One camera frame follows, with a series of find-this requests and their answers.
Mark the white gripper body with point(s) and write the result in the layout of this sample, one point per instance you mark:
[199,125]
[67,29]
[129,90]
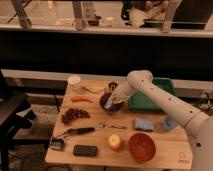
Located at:
[122,93]

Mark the purple bowl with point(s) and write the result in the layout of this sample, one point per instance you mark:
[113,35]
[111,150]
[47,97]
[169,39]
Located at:
[114,107]

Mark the light blue towel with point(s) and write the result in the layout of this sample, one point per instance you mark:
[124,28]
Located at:
[108,104]

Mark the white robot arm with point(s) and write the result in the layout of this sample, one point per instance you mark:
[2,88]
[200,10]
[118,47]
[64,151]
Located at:
[197,123]

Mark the red bowl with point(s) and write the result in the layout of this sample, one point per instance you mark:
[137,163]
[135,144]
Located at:
[141,147]

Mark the metal cup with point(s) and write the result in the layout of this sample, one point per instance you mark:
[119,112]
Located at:
[111,87]

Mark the green tray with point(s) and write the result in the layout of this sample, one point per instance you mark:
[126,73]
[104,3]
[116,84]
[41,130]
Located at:
[141,103]

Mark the yellow banana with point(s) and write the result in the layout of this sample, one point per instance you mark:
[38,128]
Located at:
[93,90]

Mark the silver fork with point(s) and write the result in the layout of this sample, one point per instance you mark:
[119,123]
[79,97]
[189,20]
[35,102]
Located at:
[112,126]

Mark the blue sponge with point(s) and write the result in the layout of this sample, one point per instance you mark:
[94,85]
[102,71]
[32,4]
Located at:
[144,125]

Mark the yellow apple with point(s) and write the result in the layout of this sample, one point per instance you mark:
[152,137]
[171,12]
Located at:
[114,142]

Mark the white cup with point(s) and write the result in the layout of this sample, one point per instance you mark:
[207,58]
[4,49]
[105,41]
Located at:
[75,82]

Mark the bunch of red grapes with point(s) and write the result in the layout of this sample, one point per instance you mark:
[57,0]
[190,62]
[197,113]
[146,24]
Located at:
[72,114]

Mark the blue cup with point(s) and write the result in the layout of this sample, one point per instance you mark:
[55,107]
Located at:
[169,124]

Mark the black rectangular block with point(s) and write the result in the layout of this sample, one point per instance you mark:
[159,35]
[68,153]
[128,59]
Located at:
[84,150]

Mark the small metal clip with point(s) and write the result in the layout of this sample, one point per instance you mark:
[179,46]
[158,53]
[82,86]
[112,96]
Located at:
[57,144]

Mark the seated person in background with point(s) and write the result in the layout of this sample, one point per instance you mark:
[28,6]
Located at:
[137,12]

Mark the black chair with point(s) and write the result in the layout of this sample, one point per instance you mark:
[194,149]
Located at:
[10,121]

